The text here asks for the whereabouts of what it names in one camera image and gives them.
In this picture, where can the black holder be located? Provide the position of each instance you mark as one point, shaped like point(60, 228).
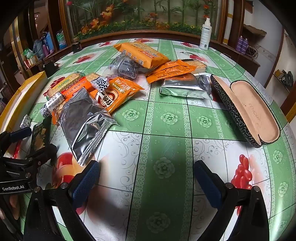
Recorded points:
point(76, 47)
point(50, 68)

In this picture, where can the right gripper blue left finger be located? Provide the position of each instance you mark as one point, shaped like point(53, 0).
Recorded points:
point(83, 182)

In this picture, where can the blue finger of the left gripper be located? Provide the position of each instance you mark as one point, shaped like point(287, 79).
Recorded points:
point(20, 134)
point(41, 156)

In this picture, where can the large orange cracker pack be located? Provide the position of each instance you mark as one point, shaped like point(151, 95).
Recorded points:
point(142, 54)

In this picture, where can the flower display window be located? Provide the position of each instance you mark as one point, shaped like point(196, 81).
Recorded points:
point(96, 17)

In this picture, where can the silver foil packet right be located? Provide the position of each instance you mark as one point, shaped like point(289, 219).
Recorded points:
point(187, 85)

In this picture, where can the small white wrapped snack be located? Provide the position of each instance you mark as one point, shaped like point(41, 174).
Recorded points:
point(52, 104)

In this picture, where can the purple bottles on shelf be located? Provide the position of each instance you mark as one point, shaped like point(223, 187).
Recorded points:
point(242, 45)

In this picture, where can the green yellow cracker pack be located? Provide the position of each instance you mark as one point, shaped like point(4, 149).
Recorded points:
point(63, 83)

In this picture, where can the open black glasses case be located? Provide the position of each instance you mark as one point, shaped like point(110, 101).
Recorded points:
point(248, 110)

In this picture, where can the black holder near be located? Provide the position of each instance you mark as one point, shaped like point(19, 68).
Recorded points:
point(50, 68)

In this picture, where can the silver foil packet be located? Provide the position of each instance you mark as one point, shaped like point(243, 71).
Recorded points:
point(187, 85)
point(84, 123)

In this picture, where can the blue bottles on shelf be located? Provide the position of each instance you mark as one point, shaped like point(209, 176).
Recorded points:
point(43, 47)

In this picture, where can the white spray bottle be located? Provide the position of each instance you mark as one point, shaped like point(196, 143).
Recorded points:
point(205, 35)

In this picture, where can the orange round-logo snack bag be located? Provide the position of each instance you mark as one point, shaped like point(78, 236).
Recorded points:
point(119, 91)

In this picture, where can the orange flat snack packet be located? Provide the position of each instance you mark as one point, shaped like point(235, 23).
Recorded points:
point(170, 69)

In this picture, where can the dark green snack packet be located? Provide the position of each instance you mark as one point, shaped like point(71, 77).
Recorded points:
point(40, 135)

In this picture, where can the yellow storage box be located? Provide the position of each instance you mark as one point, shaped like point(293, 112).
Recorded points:
point(22, 101)

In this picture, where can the silver foil packet left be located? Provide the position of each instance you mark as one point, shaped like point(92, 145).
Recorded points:
point(84, 123)

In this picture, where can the black white patterned candy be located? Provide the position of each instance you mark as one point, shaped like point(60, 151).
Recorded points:
point(100, 83)

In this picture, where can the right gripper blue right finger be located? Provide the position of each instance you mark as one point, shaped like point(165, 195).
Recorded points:
point(210, 183)

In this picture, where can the clear grey snack packet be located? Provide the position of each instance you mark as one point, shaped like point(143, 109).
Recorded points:
point(122, 66)

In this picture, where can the black holder far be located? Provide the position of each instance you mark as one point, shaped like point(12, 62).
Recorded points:
point(76, 47)

